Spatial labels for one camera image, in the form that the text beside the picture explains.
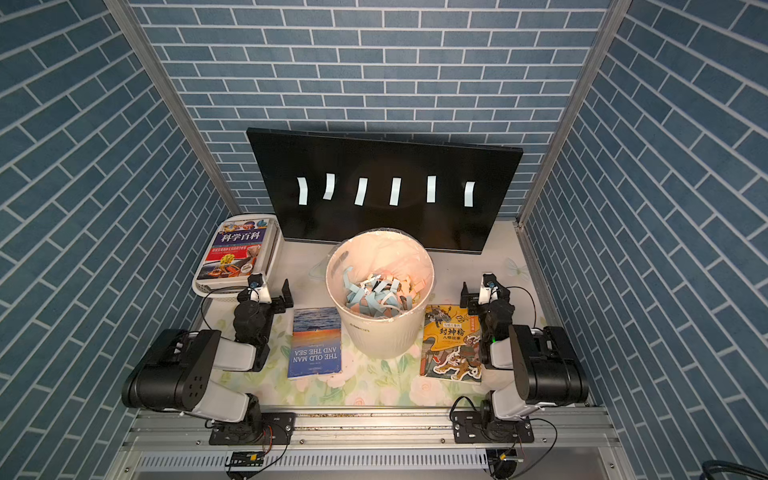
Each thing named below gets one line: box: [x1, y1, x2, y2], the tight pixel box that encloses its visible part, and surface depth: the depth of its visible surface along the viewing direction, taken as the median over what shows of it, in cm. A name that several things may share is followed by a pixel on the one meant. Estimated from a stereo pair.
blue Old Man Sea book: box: [288, 306, 343, 379], surface depth 89 cm
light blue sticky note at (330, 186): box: [322, 173, 335, 201], surface depth 74 cm
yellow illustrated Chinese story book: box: [420, 304, 482, 383], surface depth 88 cm
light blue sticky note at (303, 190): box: [297, 177, 308, 206], surface depth 75 cm
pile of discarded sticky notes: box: [343, 267, 424, 318], surface depth 86 cm
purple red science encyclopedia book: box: [197, 218, 270, 280], surface depth 98 cm
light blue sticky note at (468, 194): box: [464, 181, 475, 207], surface depth 73 cm
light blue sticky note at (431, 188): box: [426, 175, 437, 203], surface depth 72 cm
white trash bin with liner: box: [325, 229, 435, 360], surface depth 83 cm
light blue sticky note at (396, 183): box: [389, 178, 402, 206], surface depth 74 cm
